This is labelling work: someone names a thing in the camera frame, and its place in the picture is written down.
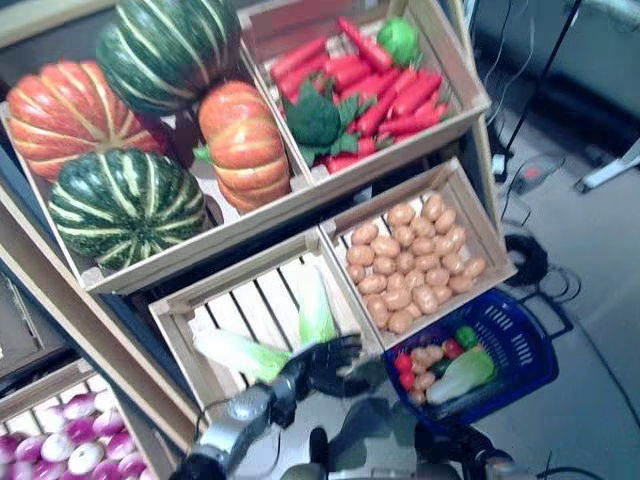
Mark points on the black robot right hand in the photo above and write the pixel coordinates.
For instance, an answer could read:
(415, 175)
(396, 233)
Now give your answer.
(465, 442)

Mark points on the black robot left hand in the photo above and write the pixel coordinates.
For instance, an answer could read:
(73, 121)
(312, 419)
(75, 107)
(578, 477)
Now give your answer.
(325, 365)

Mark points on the blue plastic basket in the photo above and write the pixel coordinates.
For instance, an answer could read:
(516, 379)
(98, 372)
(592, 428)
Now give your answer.
(525, 350)

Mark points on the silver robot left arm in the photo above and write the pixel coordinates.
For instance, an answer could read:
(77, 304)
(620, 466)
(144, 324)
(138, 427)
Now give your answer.
(240, 420)

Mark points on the napa cabbage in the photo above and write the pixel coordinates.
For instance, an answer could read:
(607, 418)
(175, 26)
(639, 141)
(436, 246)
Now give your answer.
(465, 375)
(235, 350)
(315, 310)

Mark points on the brown potato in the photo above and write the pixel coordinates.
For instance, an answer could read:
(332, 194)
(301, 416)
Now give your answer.
(425, 381)
(445, 220)
(364, 233)
(385, 246)
(474, 267)
(397, 281)
(372, 284)
(433, 206)
(376, 305)
(401, 215)
(384, 265)
(427, 261)
(423, 246)
(400, 321)
(360, 255)
(417, 396)
(404, 235)
(405, 261)
(442, 246)
(356, 273)
(461, 284)
(397, 299)
(427, 354)
(415, 279)
(437, 276)
(452, 263)
(422, 227)
(455, 239)
(381, 321)
(442, 294)
(425, 299)
(414, 310)

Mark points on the red tomato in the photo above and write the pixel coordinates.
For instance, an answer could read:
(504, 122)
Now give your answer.
(407, 381)
(452, 348)
(402, 362)

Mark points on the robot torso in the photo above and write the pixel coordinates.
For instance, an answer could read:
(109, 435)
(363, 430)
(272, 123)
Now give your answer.
(360, 435)

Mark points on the dark green cucumber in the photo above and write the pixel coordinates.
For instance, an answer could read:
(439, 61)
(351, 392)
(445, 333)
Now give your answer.
(441, 367)

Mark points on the wooden slatted cabbage crate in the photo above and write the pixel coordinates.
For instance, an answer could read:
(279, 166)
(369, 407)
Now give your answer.
(245, 300)

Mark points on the green bell pepper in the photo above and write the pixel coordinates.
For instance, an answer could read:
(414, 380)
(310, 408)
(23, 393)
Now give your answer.
(467, 336)

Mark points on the wooden pumpkin crate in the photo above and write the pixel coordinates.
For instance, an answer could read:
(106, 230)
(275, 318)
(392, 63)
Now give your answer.
(225, 227)

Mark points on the red carrot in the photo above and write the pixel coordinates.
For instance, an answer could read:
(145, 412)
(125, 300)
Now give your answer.
(370, 85)
(298, 57)
(435, 107)
(302, 75)
(367, 145)
(407, 125)
(345, 162)
(377, 112)
(365, 45)
(417, 92)
(350, 75)

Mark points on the wooden potato crate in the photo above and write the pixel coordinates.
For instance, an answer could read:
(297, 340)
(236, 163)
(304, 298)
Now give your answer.
(480, 225)

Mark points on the purple white onion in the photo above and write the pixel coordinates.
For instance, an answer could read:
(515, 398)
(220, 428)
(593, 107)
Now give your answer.
(20, 472)
(79, 406)
(30, 448)
(56, 446)
(7, 447)
(107, 423)
(105, 400)
(106, 471)
(85, 457)
(120, 445)
(132, 463)
(80, 430)
(47, 471)

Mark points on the oblong orange striped pumpkin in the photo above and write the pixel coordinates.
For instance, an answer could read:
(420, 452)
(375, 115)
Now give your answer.
(245, 145)

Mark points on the dark green broccoli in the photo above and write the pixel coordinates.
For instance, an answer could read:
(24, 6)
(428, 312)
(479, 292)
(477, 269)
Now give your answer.
(312, 120)

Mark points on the green striped pumpkin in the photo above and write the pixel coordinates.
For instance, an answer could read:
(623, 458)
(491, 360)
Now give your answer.
(165, 50)
(125, 205)

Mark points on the wooden onion crate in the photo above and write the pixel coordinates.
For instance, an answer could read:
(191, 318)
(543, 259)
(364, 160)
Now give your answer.
(50, 385)

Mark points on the grey pedal with red mark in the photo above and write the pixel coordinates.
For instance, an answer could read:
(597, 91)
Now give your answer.
(532, 172)

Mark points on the white stand leg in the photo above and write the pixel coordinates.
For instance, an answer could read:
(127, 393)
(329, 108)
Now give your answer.
(610, 172)

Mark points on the wooden carrot crate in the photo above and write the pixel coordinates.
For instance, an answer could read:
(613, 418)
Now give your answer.
(450, 65)

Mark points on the light green lettuce head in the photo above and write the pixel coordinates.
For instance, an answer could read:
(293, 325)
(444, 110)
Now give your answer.
(397, 37)

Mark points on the round orange striped pumpkin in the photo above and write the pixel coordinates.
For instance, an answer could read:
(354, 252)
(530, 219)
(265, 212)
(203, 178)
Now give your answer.
(65, 115)

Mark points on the black stand pole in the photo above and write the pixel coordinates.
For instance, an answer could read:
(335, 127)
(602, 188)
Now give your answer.
(545, 70)

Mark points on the dark cabinet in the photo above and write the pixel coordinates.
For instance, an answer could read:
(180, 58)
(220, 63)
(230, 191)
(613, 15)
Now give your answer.
(590, 75)

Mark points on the wooden display shelf frame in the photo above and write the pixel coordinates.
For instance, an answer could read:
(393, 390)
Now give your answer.
(75, 320)

